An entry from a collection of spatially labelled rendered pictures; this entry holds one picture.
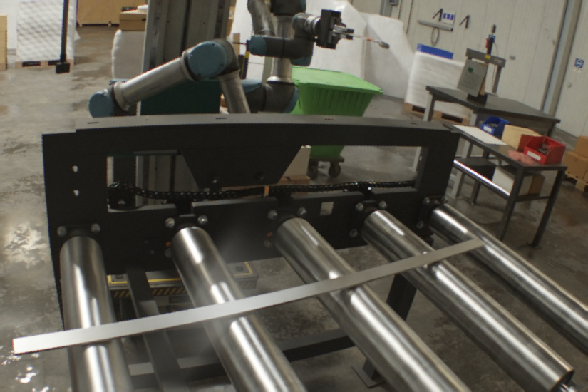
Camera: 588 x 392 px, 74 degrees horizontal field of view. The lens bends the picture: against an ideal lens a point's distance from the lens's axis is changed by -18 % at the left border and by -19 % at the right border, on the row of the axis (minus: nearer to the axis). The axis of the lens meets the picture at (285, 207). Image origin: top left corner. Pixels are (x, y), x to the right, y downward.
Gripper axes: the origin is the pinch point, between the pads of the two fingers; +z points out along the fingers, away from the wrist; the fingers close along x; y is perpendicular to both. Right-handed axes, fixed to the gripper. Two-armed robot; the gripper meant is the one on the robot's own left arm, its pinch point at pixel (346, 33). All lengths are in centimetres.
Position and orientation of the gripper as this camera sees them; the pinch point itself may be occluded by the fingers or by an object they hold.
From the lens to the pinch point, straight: 141.8
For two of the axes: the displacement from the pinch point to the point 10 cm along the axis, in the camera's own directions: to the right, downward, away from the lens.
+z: 4.2, 4.5, -7.9
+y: -9.0, 0.7, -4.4
